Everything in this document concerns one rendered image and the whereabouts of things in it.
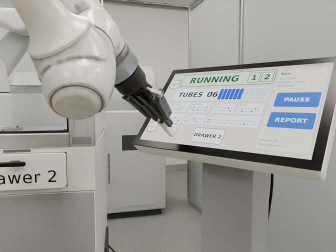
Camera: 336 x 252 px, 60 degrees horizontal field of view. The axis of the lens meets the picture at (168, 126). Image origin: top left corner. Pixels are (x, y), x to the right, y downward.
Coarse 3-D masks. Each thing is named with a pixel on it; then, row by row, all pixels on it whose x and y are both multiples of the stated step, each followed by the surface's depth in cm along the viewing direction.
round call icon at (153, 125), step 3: (150, 120) 90; (153, 120) 89; (150, 123) 89; (153, 123) 88; (156, 123) 88; (147, 126) 89; (150, 126) 88; (153, 126) 88; (156, 126) 87; (147, 129) 88; (150, 129) 87; (153, 129) 87
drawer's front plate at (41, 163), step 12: (0, 156) 88; (12, 156) 89; (24, 156) 89; (36, 156) 90; (48, 156) 90; (60, 156) 91; (0, 168) 88; (12, 168) 89; (24, 168) 90; (36, 168) 90; (48, 168) 91; (60, 168) 91; (0, 180) 89; (36, 180) 90; (60, 180) 92
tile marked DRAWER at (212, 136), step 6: (192, 132) 78; (198, 132) 77; (204, 132) 76; (210, 132) 75; (216, 132) 74; (222, 132) 73; (192, 138) 77; (198, 138) 76; (204, 138) 74; (210, 138) 73; (216, 138) 72; (222, 138) 72; (216, 144) 71
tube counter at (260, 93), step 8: (216, 88) 84; (224, 88) 82; (232, 88) 80; (240, 88) 79; (248, 88) 77; (256, 88) 76; (264, 88) 74; (208, 96) 83; (216, 96) 82; (224, 96) 80; (232, 96) 78; (240, 96) 77; (248, 96) 76; (256, 96) 74; (264, 96) 73
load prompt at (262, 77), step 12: (228, 72) 85; (240, 72) 83; (252, 72) 80; (264, 72) 78; (276, 72) 76; (180, 84) 94; (192, 84) 90; (204, 84) 88; (216, 84) 85; (228, 84) 82; (240, 84) 80
